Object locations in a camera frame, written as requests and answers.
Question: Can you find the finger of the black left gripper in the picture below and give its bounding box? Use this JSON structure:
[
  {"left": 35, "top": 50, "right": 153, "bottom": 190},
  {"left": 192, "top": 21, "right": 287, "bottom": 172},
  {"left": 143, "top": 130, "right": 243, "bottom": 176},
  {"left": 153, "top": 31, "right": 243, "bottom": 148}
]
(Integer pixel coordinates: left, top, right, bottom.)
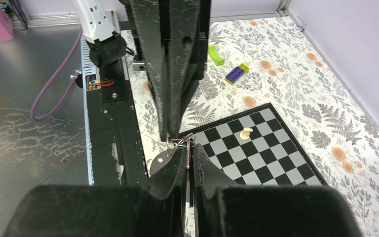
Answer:
[
  {"left": 168, "top": 0, "right": 200, "bottom": 138},
  {"left": 130, "top": 0, "right": 170, "bottom": 141}
]

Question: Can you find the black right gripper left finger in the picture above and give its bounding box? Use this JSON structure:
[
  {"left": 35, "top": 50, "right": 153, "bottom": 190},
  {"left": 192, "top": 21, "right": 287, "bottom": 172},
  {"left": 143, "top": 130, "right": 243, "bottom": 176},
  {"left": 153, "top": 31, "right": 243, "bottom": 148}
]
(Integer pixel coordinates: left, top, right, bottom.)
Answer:
[{"left": 4, "top": 148, "right": 188, "bottom": 237}]

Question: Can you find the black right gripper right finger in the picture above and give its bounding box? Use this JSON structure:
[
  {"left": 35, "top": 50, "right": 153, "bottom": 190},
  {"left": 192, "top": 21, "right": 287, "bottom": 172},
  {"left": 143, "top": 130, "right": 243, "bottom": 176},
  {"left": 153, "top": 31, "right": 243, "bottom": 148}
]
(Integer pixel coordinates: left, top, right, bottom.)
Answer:
[{"left": 192, "top": 145, "right": 361, "bottom": 237}]

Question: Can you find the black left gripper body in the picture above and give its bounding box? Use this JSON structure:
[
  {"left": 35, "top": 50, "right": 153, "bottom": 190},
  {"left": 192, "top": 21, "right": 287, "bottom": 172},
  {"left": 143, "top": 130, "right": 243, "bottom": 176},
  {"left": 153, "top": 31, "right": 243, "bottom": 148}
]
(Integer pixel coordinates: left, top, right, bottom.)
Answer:
[{"left": 124, "top": 0, "right": 211, "bottom": 115}]

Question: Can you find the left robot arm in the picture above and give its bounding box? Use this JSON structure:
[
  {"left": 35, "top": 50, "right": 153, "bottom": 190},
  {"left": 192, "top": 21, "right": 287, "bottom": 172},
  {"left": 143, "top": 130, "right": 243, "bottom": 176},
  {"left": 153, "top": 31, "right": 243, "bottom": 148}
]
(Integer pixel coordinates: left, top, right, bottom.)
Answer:
[{"left": 74, "top": 0, "right": 211, "bottom": 141}]

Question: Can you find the purple green toy brick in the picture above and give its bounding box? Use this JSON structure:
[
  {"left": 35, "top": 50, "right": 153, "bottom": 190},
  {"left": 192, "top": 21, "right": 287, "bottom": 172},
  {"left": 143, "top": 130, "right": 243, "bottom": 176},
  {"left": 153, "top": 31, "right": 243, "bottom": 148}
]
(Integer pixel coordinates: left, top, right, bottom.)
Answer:
[{"left": 225, "top": 64, "right": 249, "bottom": 85}]

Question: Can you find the black white chessboard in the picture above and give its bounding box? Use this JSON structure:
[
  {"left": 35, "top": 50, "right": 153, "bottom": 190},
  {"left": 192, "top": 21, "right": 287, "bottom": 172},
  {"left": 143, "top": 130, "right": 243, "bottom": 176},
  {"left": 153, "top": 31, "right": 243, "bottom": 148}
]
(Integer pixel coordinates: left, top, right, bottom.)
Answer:
[{"left": 180, "top": 103, "right": 327, "bottom": 186}]

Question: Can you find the beige chess pawn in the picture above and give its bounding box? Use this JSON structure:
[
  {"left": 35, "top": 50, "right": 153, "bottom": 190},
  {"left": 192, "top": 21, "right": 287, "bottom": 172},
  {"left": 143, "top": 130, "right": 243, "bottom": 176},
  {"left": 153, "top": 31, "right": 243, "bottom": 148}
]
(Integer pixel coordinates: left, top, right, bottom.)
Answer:
[{"left": 239, "top": 127, "right": 253, "bottom": 140}]

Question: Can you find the floral table cloth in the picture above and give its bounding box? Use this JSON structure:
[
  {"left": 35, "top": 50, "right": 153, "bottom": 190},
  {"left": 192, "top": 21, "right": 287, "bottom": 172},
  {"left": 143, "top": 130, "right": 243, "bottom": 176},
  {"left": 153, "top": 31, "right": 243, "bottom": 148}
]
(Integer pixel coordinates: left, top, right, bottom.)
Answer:
[{"left": 120, "top": 16, "right": 379, "bottom": 237}]

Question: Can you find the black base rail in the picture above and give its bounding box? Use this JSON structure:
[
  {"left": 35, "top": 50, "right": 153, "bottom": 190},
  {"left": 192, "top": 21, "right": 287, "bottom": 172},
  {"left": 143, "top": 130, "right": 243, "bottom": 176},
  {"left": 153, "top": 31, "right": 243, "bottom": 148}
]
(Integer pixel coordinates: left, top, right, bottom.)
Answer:
[{"left": 83, "top": 33, "right": 149, "bottom": 187}]

